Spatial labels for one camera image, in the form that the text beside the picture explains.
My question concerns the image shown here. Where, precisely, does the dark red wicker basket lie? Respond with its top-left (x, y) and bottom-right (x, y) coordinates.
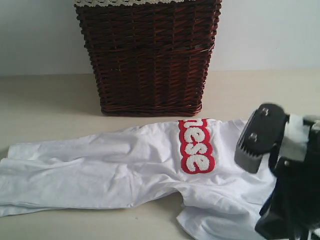
top-left (74, 0), bottom-right (222, 117)

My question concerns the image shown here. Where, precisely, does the white t-shirt with red lettering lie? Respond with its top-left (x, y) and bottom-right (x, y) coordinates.
top-left (0, 118), bottom-right (276, 240)

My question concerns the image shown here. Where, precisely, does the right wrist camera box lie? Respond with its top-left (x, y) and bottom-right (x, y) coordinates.
top-left (234, 102), bottom-right (288, 174)

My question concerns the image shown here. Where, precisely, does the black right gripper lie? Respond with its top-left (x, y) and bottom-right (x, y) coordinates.
top-left (254, 122), bottom-right (320, 240)

